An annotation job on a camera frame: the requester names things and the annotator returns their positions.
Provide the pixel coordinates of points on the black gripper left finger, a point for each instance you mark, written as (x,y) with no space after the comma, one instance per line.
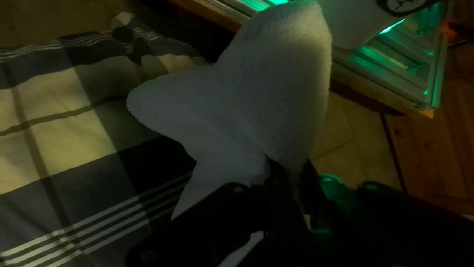
(232,212)

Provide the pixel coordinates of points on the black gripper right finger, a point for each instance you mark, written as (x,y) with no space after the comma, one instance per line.
(395,231)

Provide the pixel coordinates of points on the white towel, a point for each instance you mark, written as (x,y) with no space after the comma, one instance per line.
(247,98)

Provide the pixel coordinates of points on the plaid bedspread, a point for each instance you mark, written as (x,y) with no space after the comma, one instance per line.
(65,148)

